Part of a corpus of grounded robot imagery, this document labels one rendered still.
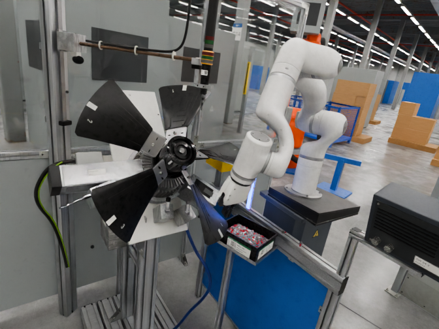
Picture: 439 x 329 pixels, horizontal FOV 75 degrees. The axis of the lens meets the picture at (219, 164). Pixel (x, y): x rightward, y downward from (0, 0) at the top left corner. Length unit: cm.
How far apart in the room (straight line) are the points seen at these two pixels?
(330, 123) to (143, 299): 122
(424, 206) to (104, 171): 102
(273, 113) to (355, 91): 803
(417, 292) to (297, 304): 151
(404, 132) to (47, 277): 944
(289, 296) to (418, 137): 886
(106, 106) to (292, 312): 117
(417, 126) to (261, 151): 925
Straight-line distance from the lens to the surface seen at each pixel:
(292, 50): 97
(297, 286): 139
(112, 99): 107
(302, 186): 146
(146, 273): 145
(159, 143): 108
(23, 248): 196
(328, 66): 108
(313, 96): 124
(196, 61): 109
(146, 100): 144
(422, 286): 276
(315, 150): 142
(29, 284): 211
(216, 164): 158
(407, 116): 1000
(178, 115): 118
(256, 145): 82
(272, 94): 90
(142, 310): 163
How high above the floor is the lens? 154
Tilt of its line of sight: 19 degrees down
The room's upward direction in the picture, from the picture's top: 8 degrees clockwise
